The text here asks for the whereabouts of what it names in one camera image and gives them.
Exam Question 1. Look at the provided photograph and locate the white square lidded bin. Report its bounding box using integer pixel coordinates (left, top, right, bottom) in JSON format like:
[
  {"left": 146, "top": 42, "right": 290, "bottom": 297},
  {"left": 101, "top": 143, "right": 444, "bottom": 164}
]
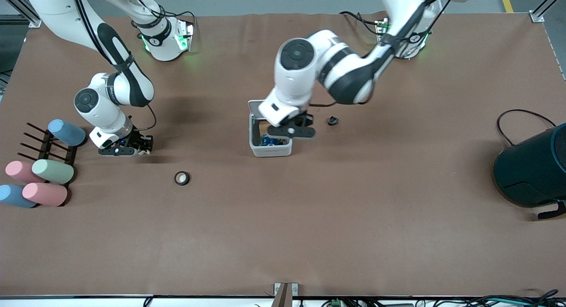
[{"left": 248, "top": 100, "right": 293, "bottom": 158}]

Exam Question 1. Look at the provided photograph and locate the right arm base connector plate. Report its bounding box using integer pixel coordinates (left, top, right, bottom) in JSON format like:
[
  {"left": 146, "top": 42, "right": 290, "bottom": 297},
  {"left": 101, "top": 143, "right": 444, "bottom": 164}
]
[{"left": 176, "top": 19, "right": 195, "bottom": 52}]

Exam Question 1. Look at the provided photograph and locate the blue plastic cup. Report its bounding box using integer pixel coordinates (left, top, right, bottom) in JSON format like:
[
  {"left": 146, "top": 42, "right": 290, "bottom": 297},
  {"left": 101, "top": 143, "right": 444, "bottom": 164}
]
[
  {"left": 0, "top": 184, "right": 38, "bottom": 209},
  {"left": 47, "top": 119, "right": 87, "bottom": 147}
]

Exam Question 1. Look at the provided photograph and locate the dark wooden cup rack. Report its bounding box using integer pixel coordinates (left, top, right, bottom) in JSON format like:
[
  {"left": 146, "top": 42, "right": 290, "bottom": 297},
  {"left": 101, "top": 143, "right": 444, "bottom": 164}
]
[{"left": 19, "top": 122, "right": 78, "bottom": 165}]

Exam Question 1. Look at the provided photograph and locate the green plastic cup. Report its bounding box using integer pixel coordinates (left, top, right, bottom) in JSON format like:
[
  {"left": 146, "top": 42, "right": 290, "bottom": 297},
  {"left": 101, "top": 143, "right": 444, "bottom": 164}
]
[{"left": 31, "top": 159, "right": 75, "bottom": 185}]

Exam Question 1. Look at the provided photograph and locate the pink plastic cup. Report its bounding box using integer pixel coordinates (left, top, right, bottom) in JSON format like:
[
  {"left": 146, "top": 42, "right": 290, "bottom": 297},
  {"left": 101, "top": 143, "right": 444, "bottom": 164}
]
[
  {"left": 5, "top": 161, "right": 45, "bottom": 184},
  {"left": 22, "top": 182, "right": 69, "bottom": 207}
]

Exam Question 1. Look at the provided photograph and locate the dark teal round container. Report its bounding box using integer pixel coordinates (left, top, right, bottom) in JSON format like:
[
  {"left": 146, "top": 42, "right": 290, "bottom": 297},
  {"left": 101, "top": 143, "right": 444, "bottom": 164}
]
[{"left": 493, "top": 123, "right": 566, "bottom": 208}]

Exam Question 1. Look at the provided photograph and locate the black curved stand foot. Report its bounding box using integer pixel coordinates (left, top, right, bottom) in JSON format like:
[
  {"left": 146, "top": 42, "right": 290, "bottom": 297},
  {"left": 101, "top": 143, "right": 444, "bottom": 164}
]
[{"left": 537, "top": 201, "right": 566, "bottom": 220}]

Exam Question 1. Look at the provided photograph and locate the black left base cable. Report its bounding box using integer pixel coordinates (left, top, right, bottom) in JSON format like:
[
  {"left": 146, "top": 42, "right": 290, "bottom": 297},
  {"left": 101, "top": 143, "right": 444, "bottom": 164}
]
[{"left": 339, "top": 11, "right": 382, "bottom": 36}]

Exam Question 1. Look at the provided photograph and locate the black base cable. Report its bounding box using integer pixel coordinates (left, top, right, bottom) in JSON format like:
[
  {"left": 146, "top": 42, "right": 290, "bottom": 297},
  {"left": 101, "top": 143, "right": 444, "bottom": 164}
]
[
  {"left": 131, "top": 0, "right": 196, "bottom": 27},
  {"left": 339, "top": 11, "right": 382, "bottom": 36}
]

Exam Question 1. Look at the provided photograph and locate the black right base cable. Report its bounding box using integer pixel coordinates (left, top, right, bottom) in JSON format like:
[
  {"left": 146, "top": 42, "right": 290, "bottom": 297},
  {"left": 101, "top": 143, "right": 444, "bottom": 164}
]
[{"left": 131, "top": 0, "right": 196, "bottom": 27}]

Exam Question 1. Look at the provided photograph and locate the aluminium frame post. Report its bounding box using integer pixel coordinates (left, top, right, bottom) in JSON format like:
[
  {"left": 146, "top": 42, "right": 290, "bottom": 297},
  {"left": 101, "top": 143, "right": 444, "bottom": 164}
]
[
  {"left": 0, "top": 0, "right": 43, "bottom": 29},
  {"left": 529, "top": 0, "right": 566, "bottom": 23}
]

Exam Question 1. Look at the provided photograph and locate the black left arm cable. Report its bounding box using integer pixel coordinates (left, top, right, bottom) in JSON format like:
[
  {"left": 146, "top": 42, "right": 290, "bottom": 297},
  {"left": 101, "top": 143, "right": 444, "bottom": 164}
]
[{"left": 310, "top": 0, "right": 460, "bottom": 108}]

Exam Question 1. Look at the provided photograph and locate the grey metal camera bracket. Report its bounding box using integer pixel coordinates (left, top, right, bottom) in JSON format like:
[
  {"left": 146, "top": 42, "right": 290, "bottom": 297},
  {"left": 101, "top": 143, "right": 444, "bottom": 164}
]
[{"left": 273, "top": 282, "right": 299, "bottom": 307}]

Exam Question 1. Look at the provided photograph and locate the thin black looped cable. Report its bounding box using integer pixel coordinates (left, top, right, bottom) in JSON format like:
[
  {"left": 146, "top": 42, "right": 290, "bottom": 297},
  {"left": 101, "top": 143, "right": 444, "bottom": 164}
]
[{"left": 496, "top": 109, "right": 557, "bottom": 146}]

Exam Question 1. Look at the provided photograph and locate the black and teal cable bundle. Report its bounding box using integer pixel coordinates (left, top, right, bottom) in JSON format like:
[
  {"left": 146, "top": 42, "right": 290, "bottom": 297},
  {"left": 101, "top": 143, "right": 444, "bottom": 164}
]
[{"left": 438, "top": 289, "right": 566, "bottom": 307}]

